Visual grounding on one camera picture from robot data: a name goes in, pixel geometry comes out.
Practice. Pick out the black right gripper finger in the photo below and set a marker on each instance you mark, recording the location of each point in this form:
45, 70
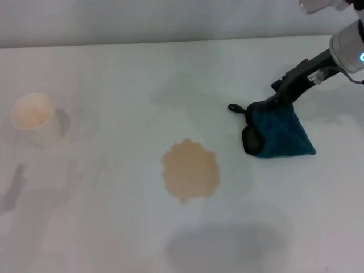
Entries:
277, 86
277, 100

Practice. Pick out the white paper cup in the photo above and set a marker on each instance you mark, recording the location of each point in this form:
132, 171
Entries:
35, 119

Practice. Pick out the blue rag with black trim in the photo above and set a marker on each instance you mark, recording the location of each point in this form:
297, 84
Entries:
277, 132

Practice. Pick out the brown water stain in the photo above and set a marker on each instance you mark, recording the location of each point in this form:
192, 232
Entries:
191, 170

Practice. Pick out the silver black wrist camera housing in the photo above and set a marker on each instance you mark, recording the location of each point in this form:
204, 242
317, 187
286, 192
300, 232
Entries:
324, 5

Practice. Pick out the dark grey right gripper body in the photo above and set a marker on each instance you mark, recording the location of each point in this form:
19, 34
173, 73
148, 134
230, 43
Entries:
308, 72

